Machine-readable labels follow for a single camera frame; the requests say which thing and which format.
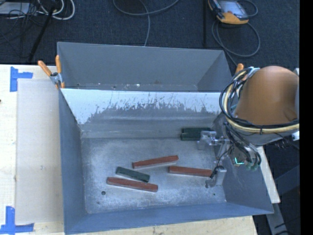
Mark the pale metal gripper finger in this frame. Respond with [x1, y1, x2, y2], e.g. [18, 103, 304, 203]
[204, 166, 227, 189]
[197, 130, 218, 151]

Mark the dark green flat block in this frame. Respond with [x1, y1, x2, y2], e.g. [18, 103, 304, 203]
[115, 166, 151, 183]
[180, 134, 202, 142]
[181, 127, 212, 135]

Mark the red-brown flat block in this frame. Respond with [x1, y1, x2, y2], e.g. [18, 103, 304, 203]
[132, 155, 179, 169]
[106, 176, 159, 193]
[167, 165, 213, 178]

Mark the grey metal bin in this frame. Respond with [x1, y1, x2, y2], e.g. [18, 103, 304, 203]
[56, 42, 275, 235]

